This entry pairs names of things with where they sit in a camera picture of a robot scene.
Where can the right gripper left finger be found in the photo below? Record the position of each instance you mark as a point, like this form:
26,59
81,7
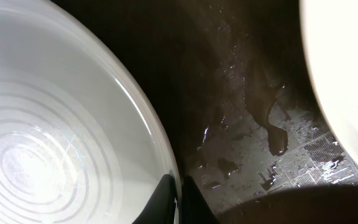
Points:
160,209

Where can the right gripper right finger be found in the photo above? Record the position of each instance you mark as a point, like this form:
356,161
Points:
194,208

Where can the white plate with ring pattern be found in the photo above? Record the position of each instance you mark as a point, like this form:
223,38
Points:
79,140

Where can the white plate with sauce streak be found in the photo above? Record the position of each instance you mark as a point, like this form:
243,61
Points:
329,30

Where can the dark brown serving tray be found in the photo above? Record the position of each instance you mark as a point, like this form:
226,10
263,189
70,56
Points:
229,82

